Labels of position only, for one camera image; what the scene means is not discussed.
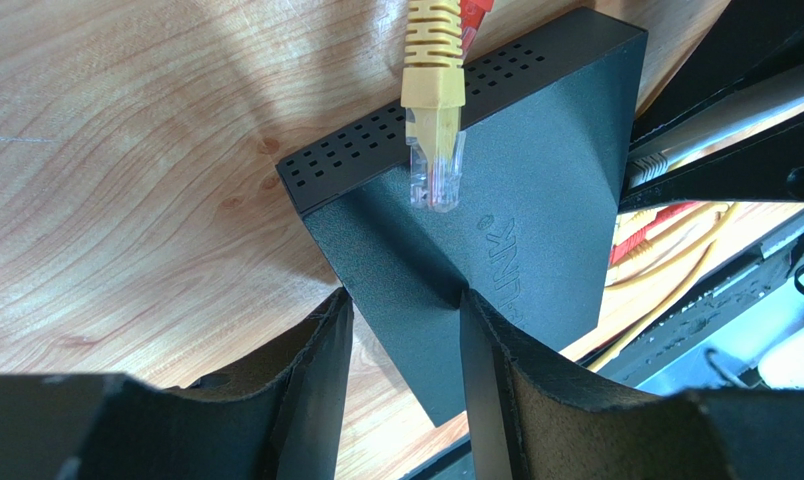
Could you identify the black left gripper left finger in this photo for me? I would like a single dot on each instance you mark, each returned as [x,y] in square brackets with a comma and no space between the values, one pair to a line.
[275,413]

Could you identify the black network switch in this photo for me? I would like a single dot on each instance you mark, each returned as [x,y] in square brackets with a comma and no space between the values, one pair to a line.
[547,126]

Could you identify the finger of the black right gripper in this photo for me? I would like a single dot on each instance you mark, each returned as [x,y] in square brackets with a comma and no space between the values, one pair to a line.
[752,40]
[767,167]

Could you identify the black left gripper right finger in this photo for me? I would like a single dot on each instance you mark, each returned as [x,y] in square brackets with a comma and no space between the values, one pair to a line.
[534,414]

